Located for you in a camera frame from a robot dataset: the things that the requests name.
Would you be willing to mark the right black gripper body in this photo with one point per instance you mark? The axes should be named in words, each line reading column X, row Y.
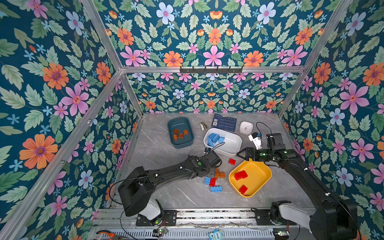
column 261, row 154

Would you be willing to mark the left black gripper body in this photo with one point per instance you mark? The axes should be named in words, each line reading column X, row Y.
column 211, row 172

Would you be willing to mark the red lego brick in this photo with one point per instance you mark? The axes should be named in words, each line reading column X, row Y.
column 243, row 174
column 243, row 189
column 238, row 176
column 212, row 182
column 232, row 162

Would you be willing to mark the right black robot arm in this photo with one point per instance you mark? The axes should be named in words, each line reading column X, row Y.
column 332, row 218

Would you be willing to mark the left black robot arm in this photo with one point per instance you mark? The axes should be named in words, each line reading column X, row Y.
column 138, row 187

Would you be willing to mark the yellow square tray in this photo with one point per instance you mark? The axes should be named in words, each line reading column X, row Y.
column 258, row 175

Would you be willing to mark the white rectangular bin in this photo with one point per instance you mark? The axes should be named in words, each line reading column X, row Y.
column 231, row 145

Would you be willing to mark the white round timer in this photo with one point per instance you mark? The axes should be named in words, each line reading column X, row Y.
column 246, row 128

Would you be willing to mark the dark blue printed card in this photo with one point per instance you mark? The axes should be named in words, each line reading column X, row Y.
column 224, row 123

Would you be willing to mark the teal rectangular bin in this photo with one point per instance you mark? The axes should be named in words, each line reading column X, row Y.
column 181, row 123

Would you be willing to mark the small beige metal clip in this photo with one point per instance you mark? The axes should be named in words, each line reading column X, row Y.
column 203, row 126

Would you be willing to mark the light blue toy figure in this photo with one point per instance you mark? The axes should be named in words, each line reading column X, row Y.
column 216, row 235

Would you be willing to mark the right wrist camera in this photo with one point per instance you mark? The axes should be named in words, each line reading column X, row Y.
column 256, row 138

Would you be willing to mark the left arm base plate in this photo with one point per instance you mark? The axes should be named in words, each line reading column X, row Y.
column 167, row 218

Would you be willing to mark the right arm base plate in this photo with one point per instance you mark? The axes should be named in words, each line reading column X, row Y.
column 266, row 217

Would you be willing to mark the black wall hook rail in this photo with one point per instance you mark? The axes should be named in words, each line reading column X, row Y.
column 210, row 70

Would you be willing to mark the orange handled pliers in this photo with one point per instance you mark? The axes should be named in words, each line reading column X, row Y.
column 106, row 233

